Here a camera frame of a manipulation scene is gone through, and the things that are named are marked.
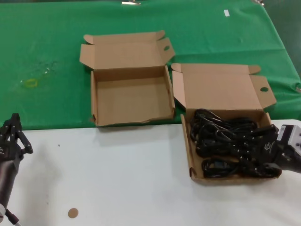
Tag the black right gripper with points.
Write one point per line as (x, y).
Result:
(270, 150)

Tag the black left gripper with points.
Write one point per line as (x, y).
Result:
(8, 153)

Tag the cardboard box with round hole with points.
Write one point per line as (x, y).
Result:
(218, 89)

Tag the cardboard box with oval hole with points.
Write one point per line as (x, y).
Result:
(131, 99)

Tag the brown round cardboard disc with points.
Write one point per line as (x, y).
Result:
(73, 213)

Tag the green tablecloth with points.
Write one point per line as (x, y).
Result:
(47, 35)

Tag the white paper label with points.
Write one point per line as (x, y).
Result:
(227, 13)

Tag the metal tablecloth clamp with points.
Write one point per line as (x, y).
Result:
(258, 1)
(130, 2)

